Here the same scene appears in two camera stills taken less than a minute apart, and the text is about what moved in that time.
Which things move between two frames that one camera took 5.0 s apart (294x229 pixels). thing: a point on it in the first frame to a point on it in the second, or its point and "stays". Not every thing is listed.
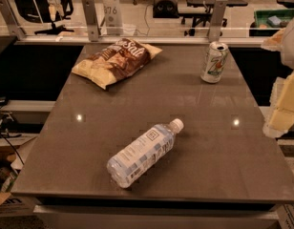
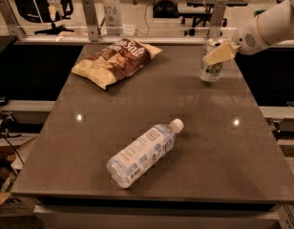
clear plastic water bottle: (146, 152) stays
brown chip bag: (115, 62) stays
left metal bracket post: (10, 18) stays
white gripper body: (292, 45) to (247, 42)
